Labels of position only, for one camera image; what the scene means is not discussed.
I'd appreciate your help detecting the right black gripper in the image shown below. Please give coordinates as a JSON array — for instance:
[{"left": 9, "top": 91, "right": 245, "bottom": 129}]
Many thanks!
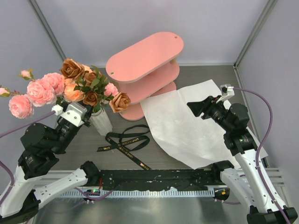
[{"left": 187, "top": 95, "right": 234, "bottom": 132}]

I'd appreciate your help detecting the small orange bud sprig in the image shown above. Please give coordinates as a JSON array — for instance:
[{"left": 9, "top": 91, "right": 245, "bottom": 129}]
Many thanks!
[{"left": 60, "top": 58, "right": 131, "bottom": 113}]

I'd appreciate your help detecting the pink double rose stem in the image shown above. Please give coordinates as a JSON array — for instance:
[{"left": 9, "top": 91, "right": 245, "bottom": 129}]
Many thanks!
[{"left": 104, "top": 83, "right": 119, "bottom": 97}]

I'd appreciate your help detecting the white wrapping paper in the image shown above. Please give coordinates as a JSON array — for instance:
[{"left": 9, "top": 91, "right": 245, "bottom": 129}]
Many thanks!
[{"left": 139, "top": 79, "right": 269, "bottom": 170}]

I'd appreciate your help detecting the big pink peony stem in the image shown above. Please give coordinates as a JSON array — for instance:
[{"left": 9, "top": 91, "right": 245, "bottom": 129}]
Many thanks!
[{"left": 18, "top": 70, "right": 64, "bottom": 107}]

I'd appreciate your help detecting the black ribbon gold lettering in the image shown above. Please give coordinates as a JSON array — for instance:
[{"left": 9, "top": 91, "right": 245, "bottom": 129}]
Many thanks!
[{"left": 97, "top": 125, "right": 151, "bottom": 170}]

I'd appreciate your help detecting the large pink rose stem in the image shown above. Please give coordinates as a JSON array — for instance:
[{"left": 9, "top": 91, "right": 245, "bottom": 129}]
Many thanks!
[{"left": 0, "top": 86, "right": 34, "bottom": 119}]

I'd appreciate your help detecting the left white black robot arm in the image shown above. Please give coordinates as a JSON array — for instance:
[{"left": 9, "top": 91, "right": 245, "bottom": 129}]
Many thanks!
[{"left": 0, "top": 102, "right": 100, "bottom": 224}]

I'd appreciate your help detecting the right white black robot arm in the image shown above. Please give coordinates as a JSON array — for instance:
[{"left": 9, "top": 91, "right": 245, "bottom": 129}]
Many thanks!
[{"left": 187, "top": 96, "right": 298, "bottom": 224}]

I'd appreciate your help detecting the white ribbed ceramic vase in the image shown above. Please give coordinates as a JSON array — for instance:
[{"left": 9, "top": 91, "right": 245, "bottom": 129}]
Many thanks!
[{"left": 90, "top": 108, "right": 113, "bottom": 136}]

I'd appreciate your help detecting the pink three-tier wooden shelf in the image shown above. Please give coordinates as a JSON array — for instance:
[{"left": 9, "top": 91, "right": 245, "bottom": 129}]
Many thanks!
[{"left": 106, "top": 32, "right": 184, "bottom": 121}]

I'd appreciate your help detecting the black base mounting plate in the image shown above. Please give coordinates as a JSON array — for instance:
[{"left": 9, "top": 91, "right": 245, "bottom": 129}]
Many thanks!
[{"left": 98, "top": 169, "right": 224, "bottom": 191}]

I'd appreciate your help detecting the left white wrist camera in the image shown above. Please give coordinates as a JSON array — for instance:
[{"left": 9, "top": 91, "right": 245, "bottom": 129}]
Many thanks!
[{"left": 51, "top": 102, "right": 87, "bottom": 127}]

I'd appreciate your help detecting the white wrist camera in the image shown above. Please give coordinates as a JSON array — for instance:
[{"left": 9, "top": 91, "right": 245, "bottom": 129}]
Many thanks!
[
  {"left": 51, "top": 102, "right": 87, "bottom": 127},
  {"left": 216, "top": 84, "right": 235, "bottom": 103}
]

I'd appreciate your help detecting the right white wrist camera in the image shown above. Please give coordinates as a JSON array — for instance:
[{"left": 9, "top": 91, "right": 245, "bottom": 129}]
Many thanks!
[{"left": 216, "top": 84, "right": 235, "bottom": 103}]

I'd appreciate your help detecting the slotted white cable duct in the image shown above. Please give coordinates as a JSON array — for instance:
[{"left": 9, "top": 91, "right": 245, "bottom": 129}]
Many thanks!
[{"left": 57, "top": 187, "right": 215, "bottom": 198}]

